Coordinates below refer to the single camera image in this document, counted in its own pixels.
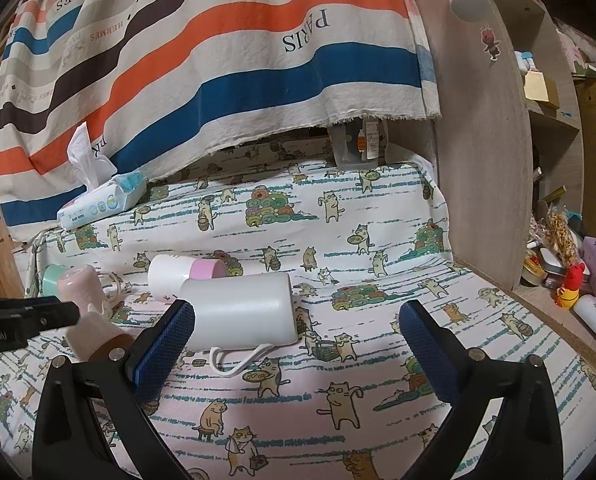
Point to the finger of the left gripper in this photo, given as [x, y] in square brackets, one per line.
[22, 319]

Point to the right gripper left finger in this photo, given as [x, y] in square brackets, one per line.
[68, 443]

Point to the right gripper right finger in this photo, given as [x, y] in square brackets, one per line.
[525, 442]

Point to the beige speckled cup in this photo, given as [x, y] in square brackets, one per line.
[100, 339]

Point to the mint green cup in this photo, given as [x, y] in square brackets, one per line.
[49, 279]

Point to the pink cup with white base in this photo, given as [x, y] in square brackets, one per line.
[91, 290]

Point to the white and lilac cup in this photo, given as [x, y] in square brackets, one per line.
[168, 273]

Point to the yellow red toy figure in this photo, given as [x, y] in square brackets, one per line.
[568, 292]

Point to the baby wipes pack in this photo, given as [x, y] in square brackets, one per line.
[106, 191]

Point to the cat print bed sheet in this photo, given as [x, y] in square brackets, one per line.
[297, 368]

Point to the wooden shelf side panel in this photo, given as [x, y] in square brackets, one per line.
[510, 129]

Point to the striped Paris cloth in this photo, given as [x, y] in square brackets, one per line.
[162, 83]

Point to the white mug with handle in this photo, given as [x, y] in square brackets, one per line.
[238, 320]

